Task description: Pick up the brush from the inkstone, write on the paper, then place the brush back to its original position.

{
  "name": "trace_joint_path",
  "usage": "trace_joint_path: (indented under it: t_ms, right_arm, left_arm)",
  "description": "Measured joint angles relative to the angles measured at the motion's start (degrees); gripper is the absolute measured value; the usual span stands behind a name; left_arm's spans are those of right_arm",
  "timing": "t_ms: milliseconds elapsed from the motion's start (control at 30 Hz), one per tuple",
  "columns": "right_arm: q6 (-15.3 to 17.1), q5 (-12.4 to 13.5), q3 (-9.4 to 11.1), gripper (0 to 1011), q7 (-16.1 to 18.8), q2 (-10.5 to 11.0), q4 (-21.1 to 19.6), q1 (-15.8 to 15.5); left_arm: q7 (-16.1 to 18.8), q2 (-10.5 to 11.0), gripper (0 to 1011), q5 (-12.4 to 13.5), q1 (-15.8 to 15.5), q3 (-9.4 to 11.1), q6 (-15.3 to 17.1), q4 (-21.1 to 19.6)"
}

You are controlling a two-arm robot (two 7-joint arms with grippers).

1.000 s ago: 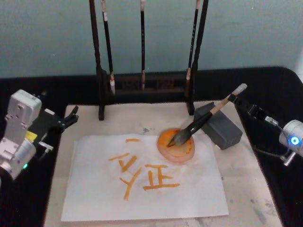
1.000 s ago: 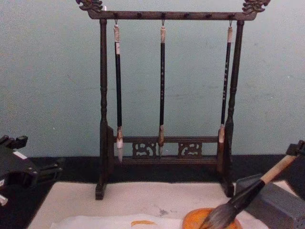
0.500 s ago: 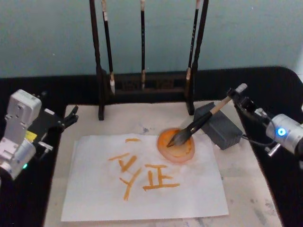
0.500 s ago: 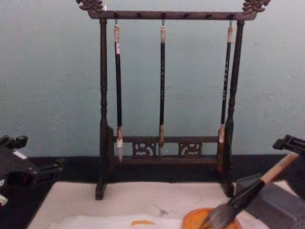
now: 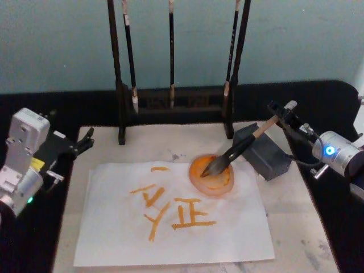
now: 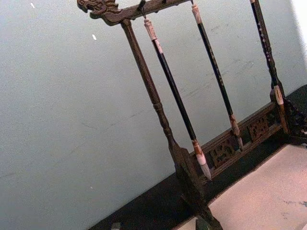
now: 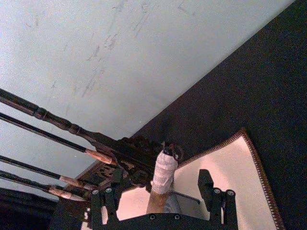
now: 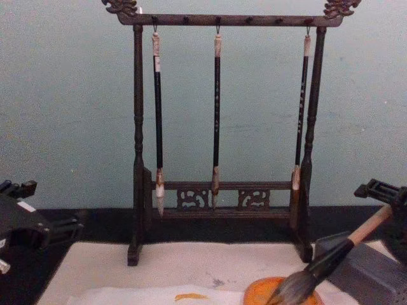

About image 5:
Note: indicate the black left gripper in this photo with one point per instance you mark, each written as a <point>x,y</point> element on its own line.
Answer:
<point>54,148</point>

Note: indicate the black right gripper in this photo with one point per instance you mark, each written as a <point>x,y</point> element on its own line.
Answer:
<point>298,125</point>

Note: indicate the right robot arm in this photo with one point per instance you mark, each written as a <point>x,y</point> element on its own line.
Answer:
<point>338,155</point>

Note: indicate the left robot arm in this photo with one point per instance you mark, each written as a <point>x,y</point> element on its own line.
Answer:
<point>21,153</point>

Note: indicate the black table cloth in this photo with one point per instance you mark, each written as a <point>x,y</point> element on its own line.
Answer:
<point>318,102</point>

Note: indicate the grey rectangular box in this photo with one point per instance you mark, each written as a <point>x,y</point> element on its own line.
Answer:
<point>266,159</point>

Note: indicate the thin black hanging brush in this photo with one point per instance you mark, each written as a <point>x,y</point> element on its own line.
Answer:
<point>130,54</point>
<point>231,51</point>
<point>171,51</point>

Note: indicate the white paper sheet with orange strokes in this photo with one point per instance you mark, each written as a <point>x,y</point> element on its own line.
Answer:
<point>113,227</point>

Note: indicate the round orange ink dish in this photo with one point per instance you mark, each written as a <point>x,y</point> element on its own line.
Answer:
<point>220,186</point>

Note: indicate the dark wooden brush rack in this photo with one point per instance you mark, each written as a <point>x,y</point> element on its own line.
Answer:
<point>182,109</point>

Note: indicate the white felt mat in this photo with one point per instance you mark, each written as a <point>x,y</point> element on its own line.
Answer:
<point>295,227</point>

